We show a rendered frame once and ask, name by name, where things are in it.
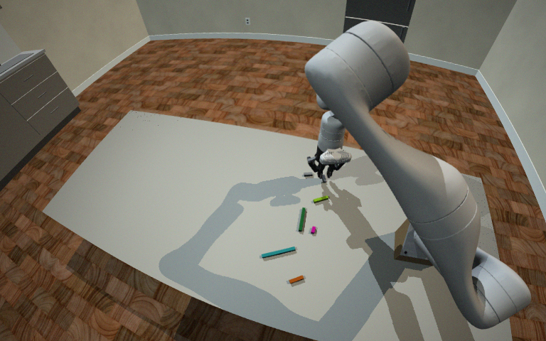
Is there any turquoise rod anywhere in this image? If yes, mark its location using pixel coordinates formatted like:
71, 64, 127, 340
262, 247, 295, 258

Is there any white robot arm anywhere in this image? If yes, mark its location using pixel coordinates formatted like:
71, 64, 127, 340
304, 21, 531, 329

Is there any orange rectangular bar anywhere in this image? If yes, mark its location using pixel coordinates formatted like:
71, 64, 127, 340
289, 275, 304, 284

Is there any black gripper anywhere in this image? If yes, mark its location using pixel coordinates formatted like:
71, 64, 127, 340
307, 146, 345, 179

